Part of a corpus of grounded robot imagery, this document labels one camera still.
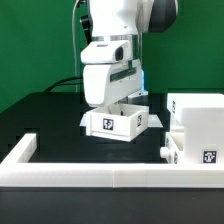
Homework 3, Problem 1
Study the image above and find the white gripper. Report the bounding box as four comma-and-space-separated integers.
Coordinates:
81, 35, 142, 107

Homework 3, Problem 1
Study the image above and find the white drawer tray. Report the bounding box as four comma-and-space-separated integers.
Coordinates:
160, 132, 184, 164
86, 104, 149, 142

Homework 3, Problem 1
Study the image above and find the white drawer cabinet box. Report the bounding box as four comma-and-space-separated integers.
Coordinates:
167, 93, 224, 164

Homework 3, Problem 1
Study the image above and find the white front drawer tray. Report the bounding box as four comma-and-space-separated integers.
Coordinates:
160, 132, 184, 164

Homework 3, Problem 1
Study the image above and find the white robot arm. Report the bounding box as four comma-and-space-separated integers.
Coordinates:
81, 0, 178, 107

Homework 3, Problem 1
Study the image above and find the white marker tag sheet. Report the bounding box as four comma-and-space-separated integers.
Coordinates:
79, 114, 163, 128

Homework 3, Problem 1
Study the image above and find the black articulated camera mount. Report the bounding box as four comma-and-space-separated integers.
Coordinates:
80, 15, 92, 44

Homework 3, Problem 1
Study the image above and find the black base cable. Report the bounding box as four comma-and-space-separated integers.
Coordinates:
43, 75, 86, 93

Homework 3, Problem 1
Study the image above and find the white hanging cable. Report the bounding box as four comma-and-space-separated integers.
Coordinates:
71, 0, 83, 93

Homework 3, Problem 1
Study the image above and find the white fence frame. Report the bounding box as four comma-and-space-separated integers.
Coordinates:
0, 133, 224, 188

